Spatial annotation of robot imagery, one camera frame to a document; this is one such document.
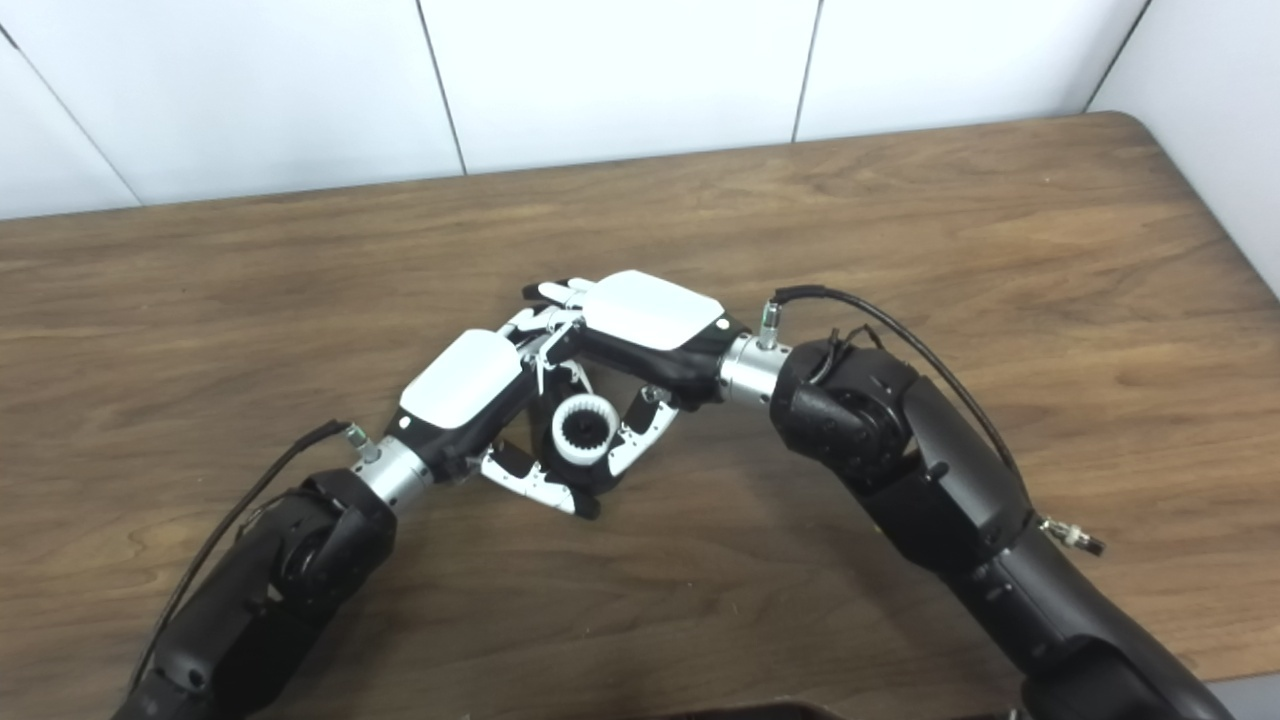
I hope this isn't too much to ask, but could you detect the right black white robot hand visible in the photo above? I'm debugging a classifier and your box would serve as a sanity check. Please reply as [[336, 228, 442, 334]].
[[522, 270, 751, 479]]

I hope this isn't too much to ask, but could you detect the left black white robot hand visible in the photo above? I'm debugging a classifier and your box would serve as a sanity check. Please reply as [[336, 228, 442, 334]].
[[395, 310, 601, 519]]

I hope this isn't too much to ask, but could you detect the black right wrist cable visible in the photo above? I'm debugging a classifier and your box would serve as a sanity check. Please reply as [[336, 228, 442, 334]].
[[757, 285, 1106, 557]]

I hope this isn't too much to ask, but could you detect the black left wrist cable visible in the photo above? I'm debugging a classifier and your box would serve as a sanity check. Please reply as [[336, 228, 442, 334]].
[[125, 420, 381, 701]]

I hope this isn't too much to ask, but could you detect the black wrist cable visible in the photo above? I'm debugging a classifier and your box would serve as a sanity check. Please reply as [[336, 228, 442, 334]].
[[125, 420, 381, 701], [757, 285, 1106, 557]]

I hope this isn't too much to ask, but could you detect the round black part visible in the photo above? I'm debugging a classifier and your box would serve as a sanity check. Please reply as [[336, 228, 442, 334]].
[[540, 385, 626, 496]]

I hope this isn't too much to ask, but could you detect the white ring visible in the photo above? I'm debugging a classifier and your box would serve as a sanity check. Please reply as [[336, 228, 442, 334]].
[[552, 393, 613, 468]]

